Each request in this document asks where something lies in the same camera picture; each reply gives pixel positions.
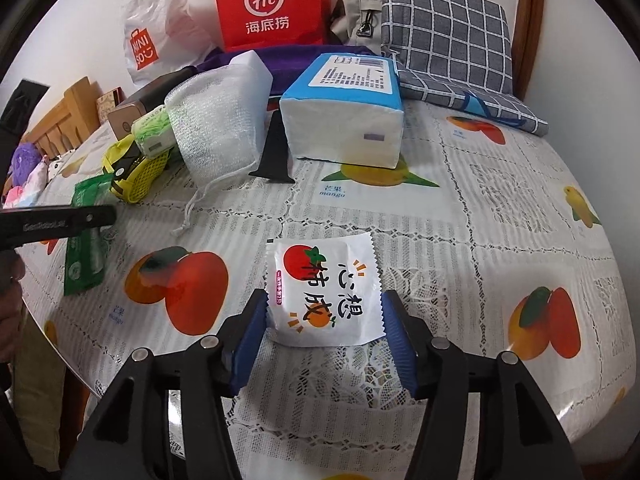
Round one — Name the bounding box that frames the brown wooden door frame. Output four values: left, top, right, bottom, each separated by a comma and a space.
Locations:
512, 0, 544, 101

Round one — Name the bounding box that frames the wooden chair back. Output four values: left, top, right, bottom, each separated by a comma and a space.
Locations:
21, 77, 100, 159

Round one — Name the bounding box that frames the green snack packet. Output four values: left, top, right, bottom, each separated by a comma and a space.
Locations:
64, 174, 114, 297

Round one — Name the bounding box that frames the yellow black mesh pouch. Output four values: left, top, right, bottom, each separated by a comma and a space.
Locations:
102, 134, 170, 204

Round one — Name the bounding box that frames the white Miniso plastic bag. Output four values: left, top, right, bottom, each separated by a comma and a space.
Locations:
120, 0, 214, 87

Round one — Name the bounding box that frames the blue white tissue pack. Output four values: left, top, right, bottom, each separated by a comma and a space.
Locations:
280, 52, 405, 169

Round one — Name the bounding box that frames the fruit print tablecloth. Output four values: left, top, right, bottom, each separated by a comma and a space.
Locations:
22, 101, 637, 479

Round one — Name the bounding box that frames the person's left hand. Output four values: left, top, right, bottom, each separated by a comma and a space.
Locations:
0, 252, 25, 363

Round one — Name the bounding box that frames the white mesh drawstring bag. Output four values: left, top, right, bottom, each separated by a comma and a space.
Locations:
165, 62, 272, 236

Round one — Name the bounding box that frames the beige canvas bag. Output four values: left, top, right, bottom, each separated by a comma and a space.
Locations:
330, 0, 383, 55

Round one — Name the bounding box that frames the purple plush toy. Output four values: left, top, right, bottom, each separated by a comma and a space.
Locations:
11, 142, 42, 186

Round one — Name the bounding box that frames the red paper shopping bag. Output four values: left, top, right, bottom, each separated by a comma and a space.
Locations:
216, 0, 331, 51

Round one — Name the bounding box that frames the white foam block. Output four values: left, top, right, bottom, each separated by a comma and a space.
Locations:
230, 50, 273, 93

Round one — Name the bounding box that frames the purple cloth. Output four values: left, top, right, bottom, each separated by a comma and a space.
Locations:
186, 44, 374, 96

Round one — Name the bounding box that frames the grey checked cushion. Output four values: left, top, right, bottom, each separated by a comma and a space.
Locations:
381, 0, 549, 136

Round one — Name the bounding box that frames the green tissue pack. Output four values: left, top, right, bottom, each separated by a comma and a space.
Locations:
131, 104, 176, 158

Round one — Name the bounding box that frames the small patterned box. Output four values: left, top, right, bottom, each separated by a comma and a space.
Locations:
96, 87, 124, 124

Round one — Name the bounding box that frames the white persimmon snack packet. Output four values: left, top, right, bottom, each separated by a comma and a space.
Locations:
266, 233, 385, 348

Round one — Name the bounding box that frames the dark brown box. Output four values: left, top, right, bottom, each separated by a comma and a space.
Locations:
107, 66, 196, 140

